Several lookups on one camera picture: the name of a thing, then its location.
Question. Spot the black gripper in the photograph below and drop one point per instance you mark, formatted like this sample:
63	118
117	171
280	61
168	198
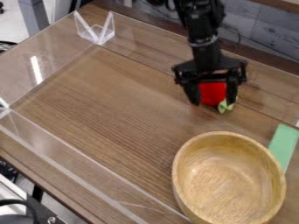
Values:
209	66

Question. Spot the red plush strawberry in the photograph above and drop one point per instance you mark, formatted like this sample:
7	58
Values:
213	96

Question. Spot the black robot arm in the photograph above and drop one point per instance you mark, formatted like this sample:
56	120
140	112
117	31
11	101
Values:
200	17

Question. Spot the wooden bowl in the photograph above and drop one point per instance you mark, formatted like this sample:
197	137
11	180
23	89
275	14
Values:
227	180

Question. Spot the clear acrylic enclosure wall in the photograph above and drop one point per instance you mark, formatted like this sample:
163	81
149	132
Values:
95	118

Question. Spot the clear acrylic corner bracket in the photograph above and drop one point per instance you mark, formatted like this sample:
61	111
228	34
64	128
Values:
97	34

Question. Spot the black metal bracket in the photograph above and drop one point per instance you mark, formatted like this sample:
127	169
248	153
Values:
45	216

